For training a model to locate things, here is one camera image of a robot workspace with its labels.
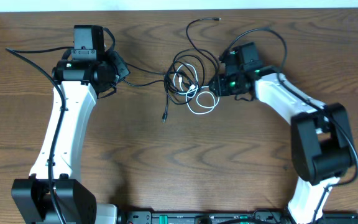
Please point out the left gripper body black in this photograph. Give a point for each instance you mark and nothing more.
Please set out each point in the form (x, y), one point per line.
(120, 70)

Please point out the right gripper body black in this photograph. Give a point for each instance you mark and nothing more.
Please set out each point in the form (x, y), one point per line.
(231, 85)

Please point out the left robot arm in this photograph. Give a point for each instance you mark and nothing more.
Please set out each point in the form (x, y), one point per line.
(53, 192)

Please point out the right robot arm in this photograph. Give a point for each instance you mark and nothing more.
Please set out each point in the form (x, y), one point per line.
(322, 147)

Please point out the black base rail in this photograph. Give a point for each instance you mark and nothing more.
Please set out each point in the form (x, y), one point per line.
(259, 216)

